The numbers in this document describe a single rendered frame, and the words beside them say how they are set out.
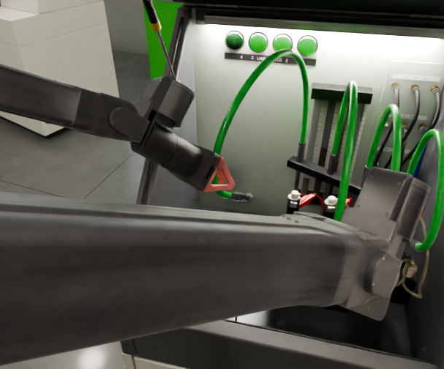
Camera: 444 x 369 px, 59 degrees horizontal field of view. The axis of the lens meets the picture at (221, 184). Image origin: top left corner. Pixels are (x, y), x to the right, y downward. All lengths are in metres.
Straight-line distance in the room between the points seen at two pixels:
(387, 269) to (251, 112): 0.81
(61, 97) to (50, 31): 2.95
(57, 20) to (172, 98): 2.94
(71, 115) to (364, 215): 0.38
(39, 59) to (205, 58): 2.50
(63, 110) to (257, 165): 0.74
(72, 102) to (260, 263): 0.40
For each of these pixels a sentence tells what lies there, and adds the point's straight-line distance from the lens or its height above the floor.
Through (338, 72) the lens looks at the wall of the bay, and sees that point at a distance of 1.05.
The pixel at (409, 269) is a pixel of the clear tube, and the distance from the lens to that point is 0.98.
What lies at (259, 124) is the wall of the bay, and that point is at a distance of 1.12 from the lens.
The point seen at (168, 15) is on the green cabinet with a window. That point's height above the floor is 0.87.
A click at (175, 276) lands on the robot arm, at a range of 0.18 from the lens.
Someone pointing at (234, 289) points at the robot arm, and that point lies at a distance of 0.21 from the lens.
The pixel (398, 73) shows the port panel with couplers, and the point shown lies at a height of 1.33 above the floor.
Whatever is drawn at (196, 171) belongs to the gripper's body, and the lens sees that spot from 0.66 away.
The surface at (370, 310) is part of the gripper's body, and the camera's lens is 0.51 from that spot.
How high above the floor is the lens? 1.66
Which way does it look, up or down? 36 degrees down
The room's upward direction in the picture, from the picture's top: straight up
